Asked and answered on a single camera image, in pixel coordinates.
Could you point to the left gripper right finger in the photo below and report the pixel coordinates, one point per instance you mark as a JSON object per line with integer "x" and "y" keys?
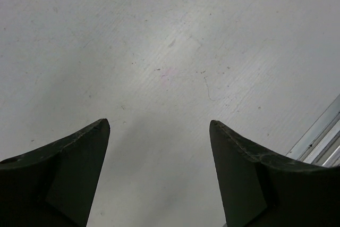
{"x": 260, "y": 187}

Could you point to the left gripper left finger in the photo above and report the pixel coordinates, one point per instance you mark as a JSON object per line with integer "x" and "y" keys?
{"x": 54, "y": 185}

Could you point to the aluminium rail frame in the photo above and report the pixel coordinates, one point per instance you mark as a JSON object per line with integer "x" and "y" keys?
{"x": 320, "y": 144}

